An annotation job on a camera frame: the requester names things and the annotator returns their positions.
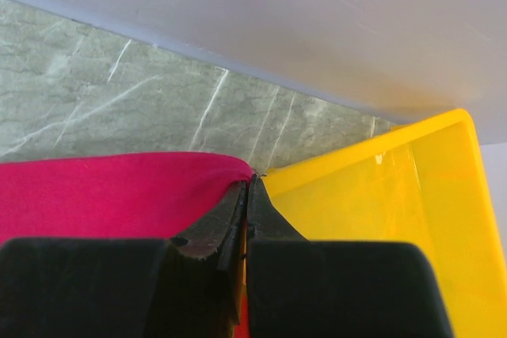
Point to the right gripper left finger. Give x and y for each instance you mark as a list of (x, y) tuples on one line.
[(187, 285)]

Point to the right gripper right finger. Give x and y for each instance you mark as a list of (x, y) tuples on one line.
[(302, 288)]

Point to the yellow plastic tray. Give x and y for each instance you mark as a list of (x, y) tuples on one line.
[(424, 184)]

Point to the pink t-shirt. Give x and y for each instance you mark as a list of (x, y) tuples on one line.
[(125, 196)]

